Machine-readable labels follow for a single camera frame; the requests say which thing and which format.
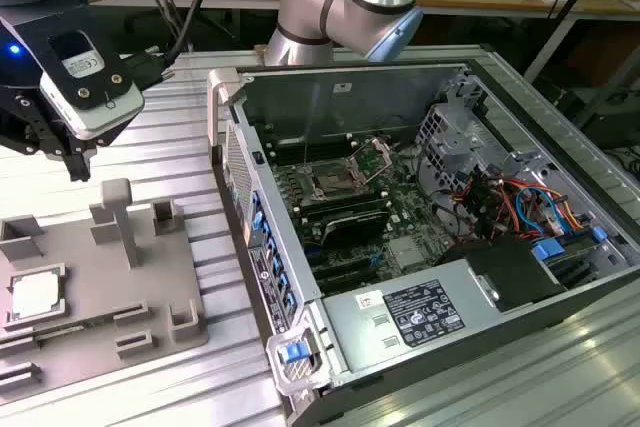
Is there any black graphics card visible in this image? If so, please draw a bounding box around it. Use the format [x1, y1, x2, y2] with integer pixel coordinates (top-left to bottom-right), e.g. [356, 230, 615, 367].
[322, 206, 390, 248]

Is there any black plastic shroud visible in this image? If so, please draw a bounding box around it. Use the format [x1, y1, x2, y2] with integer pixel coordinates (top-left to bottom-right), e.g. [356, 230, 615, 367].
[439, 236, 569, 313]

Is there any thin metal locking lever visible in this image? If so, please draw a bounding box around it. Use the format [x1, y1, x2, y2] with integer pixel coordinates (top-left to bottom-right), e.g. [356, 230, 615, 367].
[302, 79, 321, 171]

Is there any grey parts rack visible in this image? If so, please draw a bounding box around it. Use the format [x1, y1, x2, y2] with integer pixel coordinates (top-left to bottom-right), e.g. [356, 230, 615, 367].
[0, 179, 210, 406]

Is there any silver square CPU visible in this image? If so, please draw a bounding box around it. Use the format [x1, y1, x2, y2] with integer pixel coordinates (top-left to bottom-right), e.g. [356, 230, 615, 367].
[8, 270, 67, 322]

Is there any green RAM stick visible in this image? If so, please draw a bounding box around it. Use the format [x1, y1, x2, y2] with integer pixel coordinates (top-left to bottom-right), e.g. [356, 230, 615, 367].
[34, 316, 116, 341]

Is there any grey perforated case handle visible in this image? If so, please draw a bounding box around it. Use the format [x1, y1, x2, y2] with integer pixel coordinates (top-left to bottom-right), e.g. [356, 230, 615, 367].
[266, 327, 334, 396]

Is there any blue wire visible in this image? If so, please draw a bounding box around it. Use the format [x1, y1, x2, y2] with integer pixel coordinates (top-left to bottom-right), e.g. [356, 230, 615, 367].
[514, 186, 571, 236]

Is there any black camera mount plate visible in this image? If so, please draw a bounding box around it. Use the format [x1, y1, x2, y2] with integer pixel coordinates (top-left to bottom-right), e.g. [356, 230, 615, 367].
[8, 1, 126, 111]

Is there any blue slot retainer row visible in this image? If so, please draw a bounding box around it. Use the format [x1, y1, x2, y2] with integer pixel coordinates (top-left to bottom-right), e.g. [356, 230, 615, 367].
[251, 190, 300, 318]

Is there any blue case latch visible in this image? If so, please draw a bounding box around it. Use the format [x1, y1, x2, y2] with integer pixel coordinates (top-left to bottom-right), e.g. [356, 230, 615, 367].
[278, 341, 307, 364]

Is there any thick black cable with connector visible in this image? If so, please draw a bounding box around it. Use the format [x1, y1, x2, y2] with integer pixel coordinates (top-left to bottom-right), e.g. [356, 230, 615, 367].
[119, 0, 241, 91]

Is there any black expansion slot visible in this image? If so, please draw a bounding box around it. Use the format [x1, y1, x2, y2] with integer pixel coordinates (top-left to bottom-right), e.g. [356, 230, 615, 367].
[312, 256, 381, 293]

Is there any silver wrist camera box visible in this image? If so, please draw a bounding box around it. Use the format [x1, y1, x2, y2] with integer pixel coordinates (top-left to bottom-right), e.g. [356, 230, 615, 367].
[38, 70, 147, 142]

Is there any silver chipset heatsink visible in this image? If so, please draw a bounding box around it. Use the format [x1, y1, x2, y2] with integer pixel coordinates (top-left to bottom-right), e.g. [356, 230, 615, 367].
[388, 236, 426, 268]

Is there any metal socket cover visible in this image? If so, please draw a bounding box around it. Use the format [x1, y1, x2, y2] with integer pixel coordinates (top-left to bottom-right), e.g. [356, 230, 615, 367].
[349, 138, 397, 184]

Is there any black box under desk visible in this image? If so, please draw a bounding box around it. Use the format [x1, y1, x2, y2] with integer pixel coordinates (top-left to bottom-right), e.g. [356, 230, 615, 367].
[574, 86, 640, 148]

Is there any CPU socket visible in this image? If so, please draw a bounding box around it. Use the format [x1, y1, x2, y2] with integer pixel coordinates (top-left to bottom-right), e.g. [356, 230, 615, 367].
[309, 159, 359, 198]

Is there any grey power supply unit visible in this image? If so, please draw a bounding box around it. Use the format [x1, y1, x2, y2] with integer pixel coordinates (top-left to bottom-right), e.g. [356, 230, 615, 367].
[319, 259, 501, 373]

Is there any white sticker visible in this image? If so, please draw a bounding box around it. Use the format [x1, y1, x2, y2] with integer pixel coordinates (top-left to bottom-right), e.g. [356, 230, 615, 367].
[355, 290, 384, 309]

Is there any green motherboard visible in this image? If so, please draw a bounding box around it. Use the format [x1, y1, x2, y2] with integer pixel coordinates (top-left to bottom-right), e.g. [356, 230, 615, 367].
[264, 134, 466, 293]

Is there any red and orange wire bundle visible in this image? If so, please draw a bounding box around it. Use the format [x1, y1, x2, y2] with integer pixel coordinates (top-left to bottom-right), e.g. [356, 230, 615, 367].
[452, 174, 531, 243]

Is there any grey plain case handle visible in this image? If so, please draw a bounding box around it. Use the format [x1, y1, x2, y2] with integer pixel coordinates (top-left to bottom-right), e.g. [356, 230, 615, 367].
[207, 68, 246, 148]

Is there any black power supply label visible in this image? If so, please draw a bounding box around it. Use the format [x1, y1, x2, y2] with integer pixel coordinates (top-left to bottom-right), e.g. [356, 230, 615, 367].
[382, 279, 466, 348]

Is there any open grey PC case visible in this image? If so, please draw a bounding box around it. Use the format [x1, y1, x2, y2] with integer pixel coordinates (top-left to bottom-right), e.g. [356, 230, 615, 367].
[206, 57, 640, 427]

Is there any black RAM slot bank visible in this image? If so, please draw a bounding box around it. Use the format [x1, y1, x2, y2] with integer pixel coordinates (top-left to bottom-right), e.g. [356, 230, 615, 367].
[267, 131, 361, 166]
[294, 189, 389, 221]

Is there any perforated metal drive cage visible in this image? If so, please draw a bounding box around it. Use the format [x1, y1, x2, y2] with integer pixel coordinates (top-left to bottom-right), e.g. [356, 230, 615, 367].
[414, 101, 506, 198]

